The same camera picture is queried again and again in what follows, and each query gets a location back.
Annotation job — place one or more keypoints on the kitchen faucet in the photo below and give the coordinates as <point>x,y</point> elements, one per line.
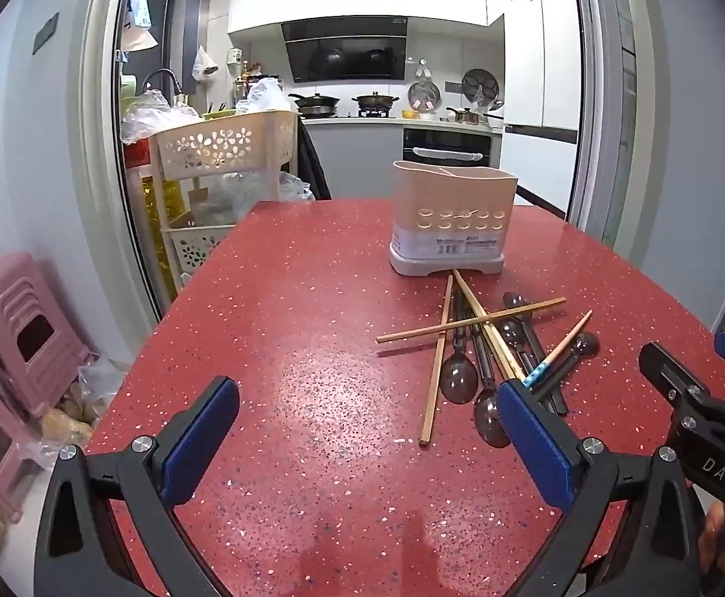
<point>163,74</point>

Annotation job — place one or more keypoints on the dark translucent plastic spoon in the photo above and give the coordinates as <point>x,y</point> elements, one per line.
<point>493,416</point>
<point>458,379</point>
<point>511,331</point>
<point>514,301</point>
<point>586,345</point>

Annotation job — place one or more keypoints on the light bamboo chopstick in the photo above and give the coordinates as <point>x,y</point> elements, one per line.
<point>486,323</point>
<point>498,348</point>

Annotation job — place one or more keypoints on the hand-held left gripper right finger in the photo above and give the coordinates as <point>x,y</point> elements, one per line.
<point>536,441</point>

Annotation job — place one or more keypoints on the clear bags in cart tier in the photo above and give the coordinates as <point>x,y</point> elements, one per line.
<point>238,199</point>

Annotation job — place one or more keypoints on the black wok with lid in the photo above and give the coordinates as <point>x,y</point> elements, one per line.
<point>317,101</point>
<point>374,101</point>

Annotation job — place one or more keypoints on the stack of pink plastic stools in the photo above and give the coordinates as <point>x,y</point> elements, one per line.
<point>20,329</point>

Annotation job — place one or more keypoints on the clear plastic bag with goods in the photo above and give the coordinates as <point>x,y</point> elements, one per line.
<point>73,413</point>

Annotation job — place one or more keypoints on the hanging blue white packets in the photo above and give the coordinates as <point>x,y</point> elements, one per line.
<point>138,9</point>

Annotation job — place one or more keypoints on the beige utensil holder grey base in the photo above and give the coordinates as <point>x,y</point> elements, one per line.
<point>449,211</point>

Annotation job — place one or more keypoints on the white plastic bag in basket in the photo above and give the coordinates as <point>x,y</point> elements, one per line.
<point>263,96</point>

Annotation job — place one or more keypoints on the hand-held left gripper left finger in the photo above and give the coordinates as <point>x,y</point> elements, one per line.
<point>203,435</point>

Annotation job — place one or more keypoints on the person's right hand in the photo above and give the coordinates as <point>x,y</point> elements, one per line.
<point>714,535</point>

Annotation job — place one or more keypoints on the crumpled clear plastic bags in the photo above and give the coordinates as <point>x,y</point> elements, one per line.
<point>151,115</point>

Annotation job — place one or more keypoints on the hanging round egg pan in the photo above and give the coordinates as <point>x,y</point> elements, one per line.
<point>482,84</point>

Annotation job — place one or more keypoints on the black built-in oven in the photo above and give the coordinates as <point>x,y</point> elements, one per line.
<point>450,146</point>

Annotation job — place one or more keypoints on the dark hanging cloth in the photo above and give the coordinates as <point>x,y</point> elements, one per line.
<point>312,161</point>

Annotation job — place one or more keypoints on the brown wooden chopstick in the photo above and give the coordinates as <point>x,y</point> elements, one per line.
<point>435,373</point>
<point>412,334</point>

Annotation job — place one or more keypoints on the beige plastic basket cart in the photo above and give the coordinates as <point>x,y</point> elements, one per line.
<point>225,143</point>

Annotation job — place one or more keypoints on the dark wall switch plate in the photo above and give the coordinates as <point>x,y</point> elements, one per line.
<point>45,31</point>

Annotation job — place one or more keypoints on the hanging metal strainer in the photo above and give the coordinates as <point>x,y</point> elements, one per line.
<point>424,94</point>

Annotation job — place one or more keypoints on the black range hood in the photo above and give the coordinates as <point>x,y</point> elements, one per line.
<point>345,50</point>

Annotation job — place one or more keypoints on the yellow package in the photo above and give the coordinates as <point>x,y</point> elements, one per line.
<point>157,217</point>

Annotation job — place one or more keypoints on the blue patterned chopstick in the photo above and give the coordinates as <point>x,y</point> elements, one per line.
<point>561,348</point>

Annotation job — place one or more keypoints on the grey base cabinets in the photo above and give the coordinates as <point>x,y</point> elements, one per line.
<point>350,158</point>

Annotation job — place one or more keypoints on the hanging white plastic bag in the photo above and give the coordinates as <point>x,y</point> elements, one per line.
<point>203,62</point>

